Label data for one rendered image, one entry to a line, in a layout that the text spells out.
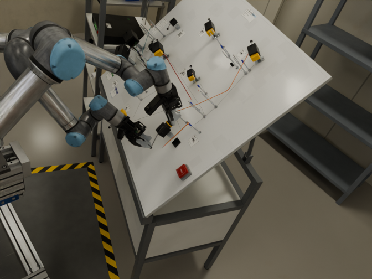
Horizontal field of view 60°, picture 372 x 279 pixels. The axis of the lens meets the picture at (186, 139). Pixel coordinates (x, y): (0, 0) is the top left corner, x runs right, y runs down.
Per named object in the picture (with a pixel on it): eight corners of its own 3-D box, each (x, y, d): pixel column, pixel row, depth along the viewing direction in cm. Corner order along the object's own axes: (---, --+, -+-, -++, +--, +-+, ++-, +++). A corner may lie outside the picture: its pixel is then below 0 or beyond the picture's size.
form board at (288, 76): (102, 77, 230) (100, 76, 228) (214, -27, 205) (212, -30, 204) (147, 217, 154) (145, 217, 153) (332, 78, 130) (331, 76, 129)
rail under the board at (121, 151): (140, 225, 157) (143, 217, 153) (98, 84, 232) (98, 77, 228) (151, 223, 160) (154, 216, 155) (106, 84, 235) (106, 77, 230)
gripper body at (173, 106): (183, 107, 152) (177, 88, 144) (167, 115, 151) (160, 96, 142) (176, 99, 157) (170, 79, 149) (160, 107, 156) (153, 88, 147)
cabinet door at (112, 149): (115, 182, 222) (122, 141, 197) (101, 129, 257) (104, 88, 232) (118, 181, 223) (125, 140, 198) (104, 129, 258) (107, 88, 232)
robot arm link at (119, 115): (104, 123, 150) (112, 110, 155) (112, 129, 153) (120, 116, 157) (113, 119, 145) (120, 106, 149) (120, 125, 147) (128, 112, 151)
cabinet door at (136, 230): (134, 256, 187) (145, 217, 161) (115, 182, 222) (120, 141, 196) (139, 254, 188) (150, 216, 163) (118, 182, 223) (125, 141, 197)
